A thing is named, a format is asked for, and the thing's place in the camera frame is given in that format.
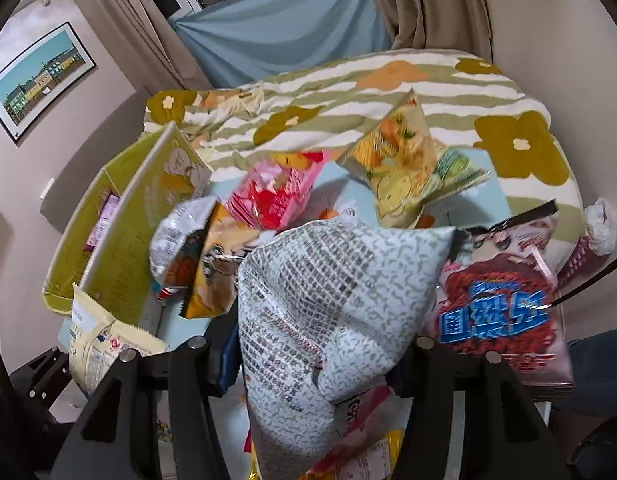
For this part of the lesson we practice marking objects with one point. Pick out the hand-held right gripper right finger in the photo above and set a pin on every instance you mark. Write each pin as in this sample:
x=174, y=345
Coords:
x=426, y=410

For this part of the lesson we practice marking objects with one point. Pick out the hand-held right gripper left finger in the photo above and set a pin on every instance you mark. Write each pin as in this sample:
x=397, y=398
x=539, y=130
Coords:
x=228, y=360

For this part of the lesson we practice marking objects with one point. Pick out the large white patterned snack bag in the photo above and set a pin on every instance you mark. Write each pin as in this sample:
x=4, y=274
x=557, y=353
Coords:
x=328, y=300

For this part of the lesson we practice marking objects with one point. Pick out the cream snack packet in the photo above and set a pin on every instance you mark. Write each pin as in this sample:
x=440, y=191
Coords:
x=98, y=340

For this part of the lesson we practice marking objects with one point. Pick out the green cardboard box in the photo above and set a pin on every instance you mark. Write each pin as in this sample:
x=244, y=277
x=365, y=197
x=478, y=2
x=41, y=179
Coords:
x=118, y=240

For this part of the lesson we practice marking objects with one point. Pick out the orange snack packet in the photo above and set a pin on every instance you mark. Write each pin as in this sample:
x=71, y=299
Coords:
x=208, y=285

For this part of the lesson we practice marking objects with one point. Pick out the red and black snack packet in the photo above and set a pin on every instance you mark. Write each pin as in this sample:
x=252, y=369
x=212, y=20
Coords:
x=488, y=310

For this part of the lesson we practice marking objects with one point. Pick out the silver white snack packet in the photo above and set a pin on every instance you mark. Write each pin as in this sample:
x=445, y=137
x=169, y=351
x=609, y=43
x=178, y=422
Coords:
x=173, y=240

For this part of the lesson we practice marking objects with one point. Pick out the person's leg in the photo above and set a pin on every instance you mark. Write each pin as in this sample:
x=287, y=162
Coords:
x=598, y=370

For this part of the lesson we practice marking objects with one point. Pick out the purple snack packet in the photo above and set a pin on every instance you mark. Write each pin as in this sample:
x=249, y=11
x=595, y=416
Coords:
x=106, y=215

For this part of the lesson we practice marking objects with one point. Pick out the blue daisy tablecloth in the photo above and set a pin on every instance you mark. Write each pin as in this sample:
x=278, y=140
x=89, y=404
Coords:
x=333, y=182

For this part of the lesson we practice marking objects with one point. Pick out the yellow green snack packet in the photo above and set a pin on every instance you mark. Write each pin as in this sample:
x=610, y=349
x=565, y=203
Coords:
x=403, y=160

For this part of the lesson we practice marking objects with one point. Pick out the white plastic bag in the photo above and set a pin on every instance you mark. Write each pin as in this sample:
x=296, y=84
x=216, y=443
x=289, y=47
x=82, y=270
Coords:
x=601, y=225

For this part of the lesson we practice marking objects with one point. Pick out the striped flower blanket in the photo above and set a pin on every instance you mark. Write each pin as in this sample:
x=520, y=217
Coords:
x=338, y=90

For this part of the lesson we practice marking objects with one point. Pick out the blue bed sheet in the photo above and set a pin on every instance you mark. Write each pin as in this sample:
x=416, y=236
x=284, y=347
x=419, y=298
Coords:
x=288, y=35

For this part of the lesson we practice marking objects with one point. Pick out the framed building picture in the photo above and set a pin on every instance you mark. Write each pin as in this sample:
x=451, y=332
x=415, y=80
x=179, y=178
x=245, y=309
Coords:
x=38, y=80

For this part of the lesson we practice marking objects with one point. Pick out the beige curtain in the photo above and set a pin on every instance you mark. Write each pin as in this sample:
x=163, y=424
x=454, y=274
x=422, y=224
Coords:
x=138, y=25
x=428, y=0

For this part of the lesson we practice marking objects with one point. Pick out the white wall socket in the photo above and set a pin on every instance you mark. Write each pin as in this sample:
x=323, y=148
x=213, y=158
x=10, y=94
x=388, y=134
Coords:
x=47, y=189

